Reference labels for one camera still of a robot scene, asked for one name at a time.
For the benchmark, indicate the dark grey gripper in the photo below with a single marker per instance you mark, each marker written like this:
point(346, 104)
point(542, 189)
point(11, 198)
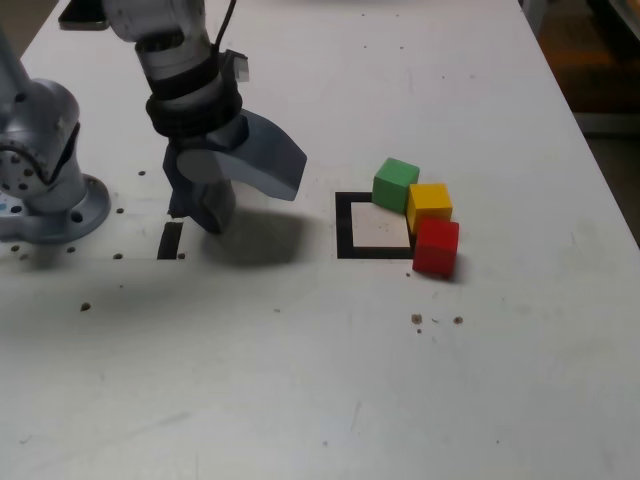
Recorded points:
point(210, 140)

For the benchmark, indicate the green cube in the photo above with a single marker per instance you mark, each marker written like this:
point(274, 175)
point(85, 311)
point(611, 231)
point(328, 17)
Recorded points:
point(395, 185)

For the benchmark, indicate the yellow cube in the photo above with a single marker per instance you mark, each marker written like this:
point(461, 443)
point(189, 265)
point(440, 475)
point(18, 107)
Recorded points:
point(430, 200)

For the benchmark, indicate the red cube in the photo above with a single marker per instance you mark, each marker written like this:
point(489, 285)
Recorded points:
point(435, 247)

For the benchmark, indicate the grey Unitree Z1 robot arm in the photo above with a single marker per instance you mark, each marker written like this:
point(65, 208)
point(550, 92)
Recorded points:
point(175, 30)

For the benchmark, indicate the black tape square outline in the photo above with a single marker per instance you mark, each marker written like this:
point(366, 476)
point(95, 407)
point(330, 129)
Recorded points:
point(344, 225)

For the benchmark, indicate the black tape strip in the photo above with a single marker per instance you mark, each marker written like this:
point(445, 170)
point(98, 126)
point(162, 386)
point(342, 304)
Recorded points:
point(170, 240)

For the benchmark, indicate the flat black phone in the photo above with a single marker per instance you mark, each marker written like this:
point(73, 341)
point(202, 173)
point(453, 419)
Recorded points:
point(82, 12)

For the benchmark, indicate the small grey wrist camera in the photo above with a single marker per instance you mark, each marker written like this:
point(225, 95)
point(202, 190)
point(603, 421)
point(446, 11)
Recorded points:
point(242, 67)

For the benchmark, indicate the grey post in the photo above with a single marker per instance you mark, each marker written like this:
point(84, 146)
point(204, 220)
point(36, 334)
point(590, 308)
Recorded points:
point(532, 12)

